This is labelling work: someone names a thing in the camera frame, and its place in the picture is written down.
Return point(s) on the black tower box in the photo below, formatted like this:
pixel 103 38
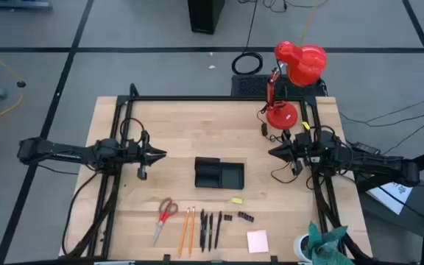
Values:
pixel 204 14

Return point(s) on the teal fabric plant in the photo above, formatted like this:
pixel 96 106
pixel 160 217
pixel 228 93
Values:
pixel 326 244

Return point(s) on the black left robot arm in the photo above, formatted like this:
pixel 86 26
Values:
pixel 61 151

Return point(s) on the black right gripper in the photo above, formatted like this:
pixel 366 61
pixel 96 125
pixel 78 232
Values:
pixel 300 151

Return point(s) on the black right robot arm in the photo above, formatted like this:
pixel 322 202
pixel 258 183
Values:
pixel 374 165

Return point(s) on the pink sticky note pad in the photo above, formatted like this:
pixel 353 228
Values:
pixel 257 241

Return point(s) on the black vented case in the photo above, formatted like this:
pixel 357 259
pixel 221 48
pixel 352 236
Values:
pixel 249 86

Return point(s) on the red desk lamp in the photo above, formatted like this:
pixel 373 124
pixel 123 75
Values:
pixel 304 66

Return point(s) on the white printed paper sheet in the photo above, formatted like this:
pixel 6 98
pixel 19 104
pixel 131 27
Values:
pixel 392 195

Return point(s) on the white plant pot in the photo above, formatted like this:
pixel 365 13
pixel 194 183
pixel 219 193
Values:
pixel 298 248

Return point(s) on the orange pencil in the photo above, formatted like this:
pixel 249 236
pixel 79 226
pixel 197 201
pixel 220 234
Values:
pixel 191 232
pixel 183 232

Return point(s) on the black mesh desk organizer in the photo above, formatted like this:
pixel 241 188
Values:
pixel 230 176

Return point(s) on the small black floor disc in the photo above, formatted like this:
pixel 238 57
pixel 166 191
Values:
pixel 21 84

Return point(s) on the black aluminium table frame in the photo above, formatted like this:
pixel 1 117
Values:
pixel 215 98

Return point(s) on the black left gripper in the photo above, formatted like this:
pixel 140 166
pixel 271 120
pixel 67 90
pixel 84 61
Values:
pixel 136 154

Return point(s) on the black power adapter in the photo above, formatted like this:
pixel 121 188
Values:
pixel 367 148

